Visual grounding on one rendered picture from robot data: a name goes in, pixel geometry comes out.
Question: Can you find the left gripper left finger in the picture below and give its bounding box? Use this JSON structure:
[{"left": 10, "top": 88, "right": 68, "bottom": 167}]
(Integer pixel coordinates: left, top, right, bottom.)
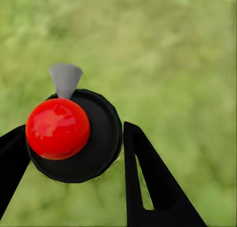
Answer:
[{"left": 0, "top": 125, "right": 31, "bottom": 219}]

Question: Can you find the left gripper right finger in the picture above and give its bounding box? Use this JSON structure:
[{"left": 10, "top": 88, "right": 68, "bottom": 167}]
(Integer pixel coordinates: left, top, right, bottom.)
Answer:
[{"left": 123, "top": 121, "right": 207, "bottom": 227}]

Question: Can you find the pesticide atomizer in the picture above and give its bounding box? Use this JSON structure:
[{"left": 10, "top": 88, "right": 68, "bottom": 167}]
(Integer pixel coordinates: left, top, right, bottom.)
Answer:
[{"left": 25, "top": 63, "right": 123, "bottom": 183}]

